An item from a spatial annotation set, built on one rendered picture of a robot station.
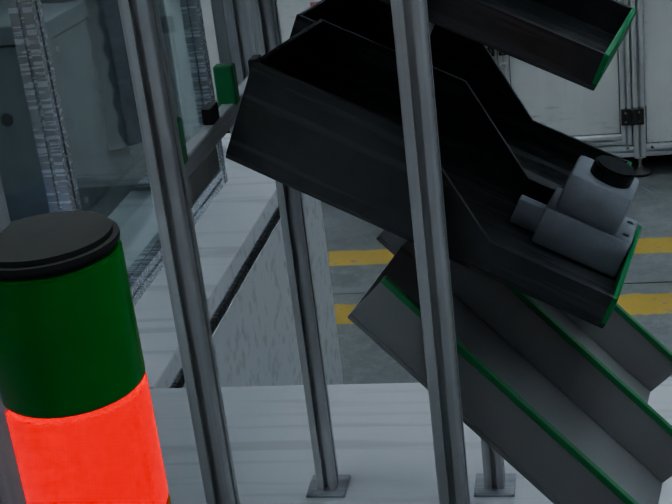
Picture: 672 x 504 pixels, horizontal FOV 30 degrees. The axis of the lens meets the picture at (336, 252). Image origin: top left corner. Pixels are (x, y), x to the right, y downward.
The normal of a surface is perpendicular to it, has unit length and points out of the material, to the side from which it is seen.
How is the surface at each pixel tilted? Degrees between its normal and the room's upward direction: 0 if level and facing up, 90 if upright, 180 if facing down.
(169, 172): 90
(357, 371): 1
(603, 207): 90
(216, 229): 0
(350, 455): 0
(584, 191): 90
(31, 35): 90
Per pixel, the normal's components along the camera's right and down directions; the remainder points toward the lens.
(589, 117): -0.16, 0.38
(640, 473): 0.58, -0.64
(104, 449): 0.50, 0.26
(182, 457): -0.11, -0.92
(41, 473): -0.44, 0.37
